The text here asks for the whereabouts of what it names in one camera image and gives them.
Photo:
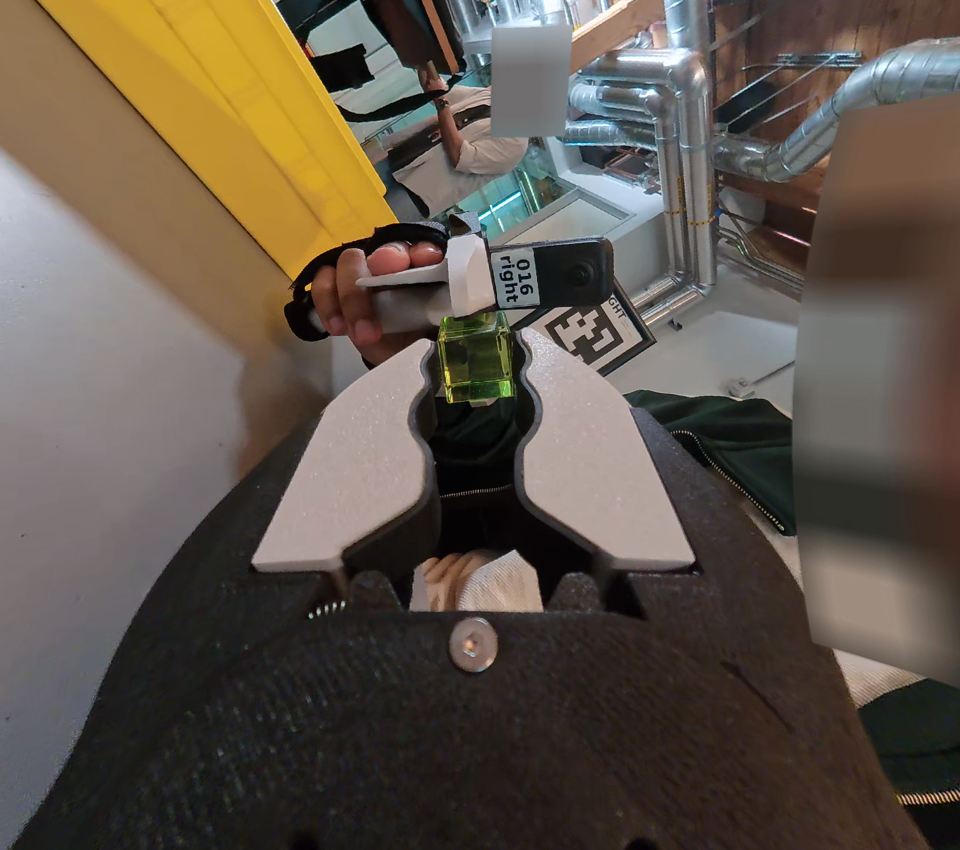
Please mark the yellow plastic bin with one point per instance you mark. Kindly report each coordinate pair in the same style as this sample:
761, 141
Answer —
187, 40

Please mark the framed marker sign on stand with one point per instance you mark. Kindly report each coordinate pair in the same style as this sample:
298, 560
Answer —
592, 340

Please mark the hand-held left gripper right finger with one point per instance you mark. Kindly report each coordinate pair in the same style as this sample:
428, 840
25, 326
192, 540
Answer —
600, 490

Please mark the person's right hand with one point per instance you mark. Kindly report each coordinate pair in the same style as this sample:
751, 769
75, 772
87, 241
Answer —
337, 295

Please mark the white trousers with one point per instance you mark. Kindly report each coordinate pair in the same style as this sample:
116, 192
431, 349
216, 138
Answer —
480, 584

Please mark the dark green zip jacket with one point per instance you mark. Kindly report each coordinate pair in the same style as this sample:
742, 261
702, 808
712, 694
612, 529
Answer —
712, 445

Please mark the green transparent cube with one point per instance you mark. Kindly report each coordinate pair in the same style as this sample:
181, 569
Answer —
476, 359

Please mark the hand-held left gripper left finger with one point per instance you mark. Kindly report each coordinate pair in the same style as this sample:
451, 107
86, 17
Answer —
345, 490

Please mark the silver ventilation ducts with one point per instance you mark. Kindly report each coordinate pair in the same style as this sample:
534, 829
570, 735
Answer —
682, 115

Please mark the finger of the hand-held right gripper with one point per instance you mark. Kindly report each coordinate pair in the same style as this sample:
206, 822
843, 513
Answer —
484, 404
472, 280

